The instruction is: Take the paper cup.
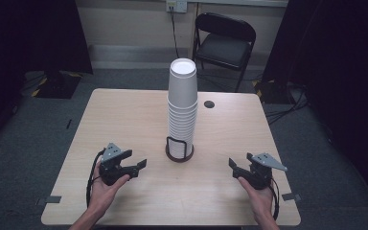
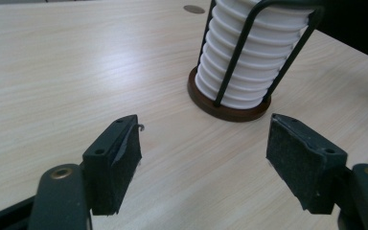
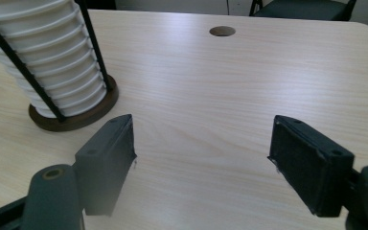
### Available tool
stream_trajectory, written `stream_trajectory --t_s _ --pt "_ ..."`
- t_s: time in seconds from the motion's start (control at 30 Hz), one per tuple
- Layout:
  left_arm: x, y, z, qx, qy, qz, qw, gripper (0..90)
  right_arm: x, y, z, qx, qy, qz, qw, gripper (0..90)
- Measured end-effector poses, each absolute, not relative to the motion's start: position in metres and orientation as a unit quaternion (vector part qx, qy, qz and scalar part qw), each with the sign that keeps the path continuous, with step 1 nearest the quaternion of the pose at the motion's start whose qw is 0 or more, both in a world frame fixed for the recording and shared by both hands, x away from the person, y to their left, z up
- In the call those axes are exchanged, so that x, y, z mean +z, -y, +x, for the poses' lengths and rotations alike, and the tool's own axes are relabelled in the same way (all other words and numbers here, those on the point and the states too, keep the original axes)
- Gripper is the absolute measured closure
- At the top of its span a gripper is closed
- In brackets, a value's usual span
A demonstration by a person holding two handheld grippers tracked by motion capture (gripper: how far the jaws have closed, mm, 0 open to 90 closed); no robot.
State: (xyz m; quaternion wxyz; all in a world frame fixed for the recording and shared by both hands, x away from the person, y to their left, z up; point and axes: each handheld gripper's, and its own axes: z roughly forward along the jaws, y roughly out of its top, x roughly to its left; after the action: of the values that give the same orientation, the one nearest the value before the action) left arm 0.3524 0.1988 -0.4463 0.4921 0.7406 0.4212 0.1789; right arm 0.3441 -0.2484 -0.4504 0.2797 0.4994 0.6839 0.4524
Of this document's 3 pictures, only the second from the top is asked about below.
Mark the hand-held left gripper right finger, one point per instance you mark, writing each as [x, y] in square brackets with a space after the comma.
[303, 166]

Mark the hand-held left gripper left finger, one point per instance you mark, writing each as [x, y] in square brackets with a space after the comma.
[111, 166]

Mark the stack of white paper cups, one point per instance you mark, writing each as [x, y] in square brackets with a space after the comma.
[252, 60]

